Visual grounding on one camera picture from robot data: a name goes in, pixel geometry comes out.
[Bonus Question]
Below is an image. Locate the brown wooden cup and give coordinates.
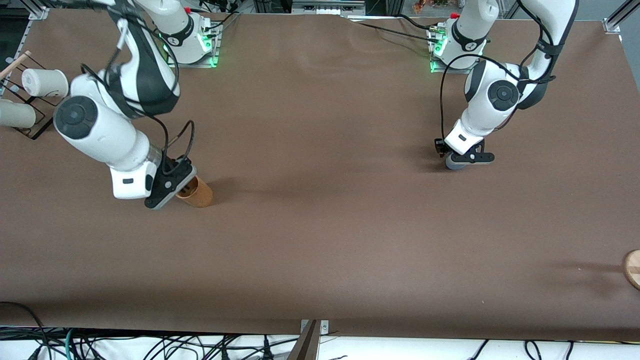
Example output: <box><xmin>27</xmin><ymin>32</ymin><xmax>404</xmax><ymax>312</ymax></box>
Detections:
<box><xmin>175</xmin><ymin>175</ymin><xmax>214</xmax><ymax>209</ymax></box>

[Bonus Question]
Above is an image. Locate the white cup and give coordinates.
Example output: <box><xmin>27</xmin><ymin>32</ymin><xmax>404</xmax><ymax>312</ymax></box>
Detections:
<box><xmin>21</xmin><ymin>68</ymin><xmax>69</xmax><ymax>98</ymax></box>
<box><xmin>0</xmin><ymin>99</ymin><xmax>37</xmax><ymax>129</ymax></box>

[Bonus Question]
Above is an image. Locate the colourful background item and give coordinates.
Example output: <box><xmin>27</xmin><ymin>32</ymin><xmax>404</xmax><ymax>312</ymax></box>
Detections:
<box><xmin>412</xmin><ymin>0</ymin><xmax>463</xmax><ymax>13</ymax></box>

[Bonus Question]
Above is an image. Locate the wooden stick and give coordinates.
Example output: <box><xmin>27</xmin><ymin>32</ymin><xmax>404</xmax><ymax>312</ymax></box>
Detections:
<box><xmin>0</xmin><ymin>50</ymin><xmax>32</xmax><ymax>81</ymax></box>

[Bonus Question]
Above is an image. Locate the grey power strip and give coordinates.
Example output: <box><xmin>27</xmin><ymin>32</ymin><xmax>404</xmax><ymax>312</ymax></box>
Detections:
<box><xmin>291</xmin><ymin>0</ymin><xmax>367</xmax><ymax>16</ymax></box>

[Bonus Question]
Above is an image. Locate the round wooden board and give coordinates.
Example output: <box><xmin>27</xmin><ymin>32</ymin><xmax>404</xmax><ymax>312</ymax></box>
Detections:
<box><xmin>623</xmin><ymin>249</ymin><xmax>640</xmax><ymax>291</ymax></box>

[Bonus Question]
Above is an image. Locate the black box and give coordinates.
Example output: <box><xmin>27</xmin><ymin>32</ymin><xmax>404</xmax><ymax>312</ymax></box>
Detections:
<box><xmin>253</xmin><ymin>0</ymin><xmax>293</xmax><ymax>14</ymax></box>

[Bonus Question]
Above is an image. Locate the dark stand bar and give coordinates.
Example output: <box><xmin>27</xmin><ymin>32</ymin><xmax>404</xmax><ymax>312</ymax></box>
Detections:
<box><xmin>287</xmin><ymin>320</ymin><xmax>321</xmax><ymax>360</ymax></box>

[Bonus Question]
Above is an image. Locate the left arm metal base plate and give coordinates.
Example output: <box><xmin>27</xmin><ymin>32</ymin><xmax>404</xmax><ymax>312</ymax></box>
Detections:
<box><xmin>429</xmin><ymin>25</ymin><xmax>483</xmax><ymax>75</ymax></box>

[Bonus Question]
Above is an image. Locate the black wire cup rack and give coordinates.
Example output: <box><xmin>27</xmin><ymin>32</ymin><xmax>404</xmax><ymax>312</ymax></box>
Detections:
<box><xmin>0</xmin><ymin>67</ymin><xmax>57</xmax><ymax>141</ymax></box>

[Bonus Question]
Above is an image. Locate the short black table cable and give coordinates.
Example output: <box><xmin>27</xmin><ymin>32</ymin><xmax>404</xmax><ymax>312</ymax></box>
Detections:
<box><xmin>395</xmin><ymin>14</ymin><xmax>441</xmax><ymax>31</ymax></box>

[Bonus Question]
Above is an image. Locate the long black table cable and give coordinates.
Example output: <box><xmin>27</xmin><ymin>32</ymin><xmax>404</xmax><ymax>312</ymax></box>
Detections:
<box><xmin>356</xmin><ymin>21</ymin><xmax>436</xmax><ymax>42</ymax></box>

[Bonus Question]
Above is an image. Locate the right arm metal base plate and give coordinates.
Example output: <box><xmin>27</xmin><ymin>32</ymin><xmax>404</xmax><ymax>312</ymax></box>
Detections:
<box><xmin>166</xmin><ymin>22</ymin><xmax>221</xmax><ymax>68</ymax></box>

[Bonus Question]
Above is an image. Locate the curved black floor cable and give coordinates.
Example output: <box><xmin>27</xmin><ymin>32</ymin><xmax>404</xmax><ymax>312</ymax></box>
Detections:
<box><xmin>0</xmin><ymin>301</ymin><xmax>48</xmax><ymax>360</ymax></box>

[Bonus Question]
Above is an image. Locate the black right base cable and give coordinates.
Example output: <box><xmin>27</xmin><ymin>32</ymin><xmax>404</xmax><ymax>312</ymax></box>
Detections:
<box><xmin>200</xmin><ymin>0</ymin><xmax>240</xmax><ymax>32</ymax></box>

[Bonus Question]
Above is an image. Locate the aluminium frame profile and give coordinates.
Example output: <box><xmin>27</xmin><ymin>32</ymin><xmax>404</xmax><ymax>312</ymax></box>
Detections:
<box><xmin>602</xmin><ymin>0</ymin><xmax>640</xmax><ymax>35</ymax></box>
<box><xmin>27</xmin><ymin>0</ymin><xmax>51</xmax><ymax>21</ymax></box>

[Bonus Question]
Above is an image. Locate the metal table bracket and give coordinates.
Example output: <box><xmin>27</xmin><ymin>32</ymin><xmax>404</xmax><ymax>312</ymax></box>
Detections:
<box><xmin>300</xmin><ymin>319</ymin><xmax>330</xmax><ymax>335</ymax></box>

